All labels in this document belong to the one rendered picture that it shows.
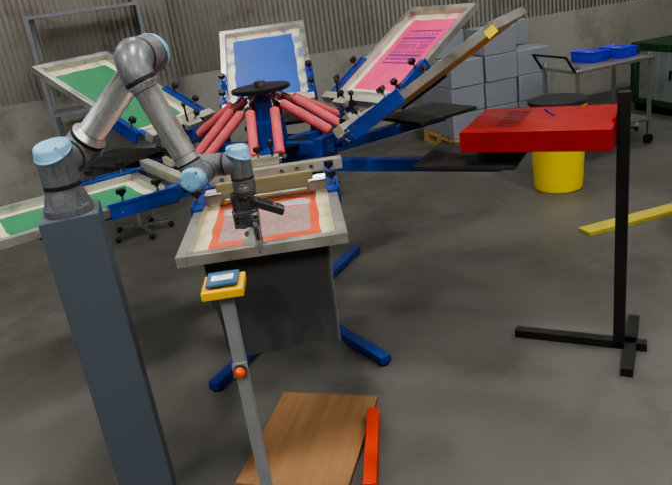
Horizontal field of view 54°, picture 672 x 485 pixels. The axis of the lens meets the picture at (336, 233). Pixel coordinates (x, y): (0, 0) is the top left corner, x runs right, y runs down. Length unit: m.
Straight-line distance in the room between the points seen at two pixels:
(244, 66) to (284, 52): 0.29
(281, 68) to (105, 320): 2.58
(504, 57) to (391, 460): 4.93
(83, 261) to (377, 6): 5.61
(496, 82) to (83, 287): 5.33
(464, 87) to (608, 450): 4.60
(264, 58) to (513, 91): 3.21
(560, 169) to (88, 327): 3.96
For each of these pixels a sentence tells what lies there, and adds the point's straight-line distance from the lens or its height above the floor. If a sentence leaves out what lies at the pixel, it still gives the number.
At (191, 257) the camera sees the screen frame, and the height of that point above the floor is 0.98.
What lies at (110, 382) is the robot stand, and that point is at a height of 0.61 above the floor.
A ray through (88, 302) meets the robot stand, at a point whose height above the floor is 0.91.
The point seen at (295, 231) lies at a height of 0.96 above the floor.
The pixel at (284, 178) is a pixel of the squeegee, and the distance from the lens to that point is 2.77.
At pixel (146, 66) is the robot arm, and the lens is 2.05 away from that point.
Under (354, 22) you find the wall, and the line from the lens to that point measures 7.30.
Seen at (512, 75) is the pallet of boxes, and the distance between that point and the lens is 7.02.
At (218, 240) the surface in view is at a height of 0.96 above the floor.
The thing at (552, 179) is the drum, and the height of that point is 0.12.
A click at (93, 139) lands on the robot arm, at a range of 2.30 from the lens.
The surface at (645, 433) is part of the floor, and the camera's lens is 2.92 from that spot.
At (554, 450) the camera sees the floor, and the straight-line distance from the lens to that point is 2.79.
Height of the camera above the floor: 1.78
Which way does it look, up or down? 21 degrees down
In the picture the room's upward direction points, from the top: 8 degrees counter-clockwise
